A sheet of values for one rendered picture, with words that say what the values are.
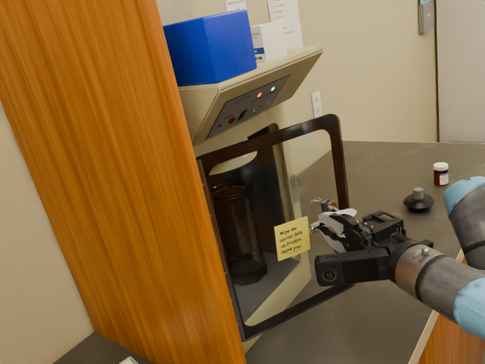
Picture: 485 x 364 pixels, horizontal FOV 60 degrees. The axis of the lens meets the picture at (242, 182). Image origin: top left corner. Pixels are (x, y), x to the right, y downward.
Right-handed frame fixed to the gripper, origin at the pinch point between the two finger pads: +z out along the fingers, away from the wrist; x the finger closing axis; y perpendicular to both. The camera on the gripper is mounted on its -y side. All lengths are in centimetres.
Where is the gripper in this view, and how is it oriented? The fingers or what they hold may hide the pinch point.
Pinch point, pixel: (320, 224)
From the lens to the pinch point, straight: 81.2
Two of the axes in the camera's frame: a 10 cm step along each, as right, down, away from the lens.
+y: 8.8, -3.2, 3.4
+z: -4.3, -2.5, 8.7
